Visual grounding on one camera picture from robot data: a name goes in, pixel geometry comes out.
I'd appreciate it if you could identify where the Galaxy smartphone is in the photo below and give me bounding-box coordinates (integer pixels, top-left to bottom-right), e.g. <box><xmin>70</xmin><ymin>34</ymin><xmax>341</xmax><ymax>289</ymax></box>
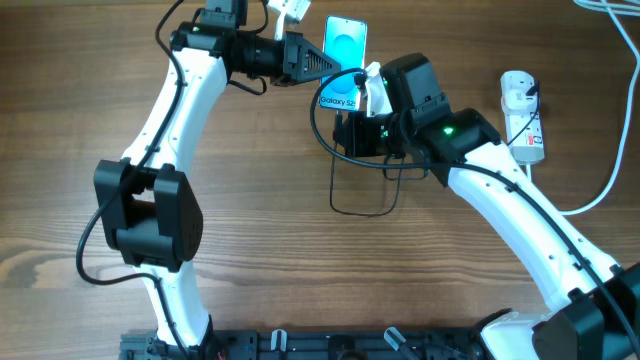
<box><xmin>319</xmin><ymin>15</ymin><xmax>368</xmax><ymax>111</ymax></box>

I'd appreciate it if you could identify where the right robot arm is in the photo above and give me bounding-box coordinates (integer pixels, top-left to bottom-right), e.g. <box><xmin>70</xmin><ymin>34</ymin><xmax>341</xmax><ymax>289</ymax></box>
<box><xmin>332</xmin><ymin>53</ymin><xmax>639</xmax><ymax>359</ymax></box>

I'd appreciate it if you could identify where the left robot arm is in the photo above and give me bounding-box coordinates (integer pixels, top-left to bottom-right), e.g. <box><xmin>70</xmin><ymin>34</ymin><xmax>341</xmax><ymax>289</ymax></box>
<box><xmin>92</xmin><ymin>1</ymin><xmax>340</xmax><ymax>359</ymax></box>

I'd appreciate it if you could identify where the white charger adapter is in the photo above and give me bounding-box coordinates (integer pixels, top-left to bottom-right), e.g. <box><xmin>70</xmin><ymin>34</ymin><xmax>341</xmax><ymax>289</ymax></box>
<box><xmin>501</xmin><ymin>85</ymin><xmax>539</xmax><ymax>114</ymax></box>

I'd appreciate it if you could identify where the white power strip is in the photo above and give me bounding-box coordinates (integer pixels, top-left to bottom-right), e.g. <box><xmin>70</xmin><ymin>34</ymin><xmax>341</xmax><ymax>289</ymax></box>
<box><xmin>500</xmin><ymin>70</ymin><xmax>545</xmax><ymax>166</ymax></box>

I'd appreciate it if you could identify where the white power strip cord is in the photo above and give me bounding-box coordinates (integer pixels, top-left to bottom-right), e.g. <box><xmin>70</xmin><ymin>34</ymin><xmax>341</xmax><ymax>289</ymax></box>
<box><xmin>524</xmin><ymin>0</ymin><xmax>640</xmax><ymax>217</ymax></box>

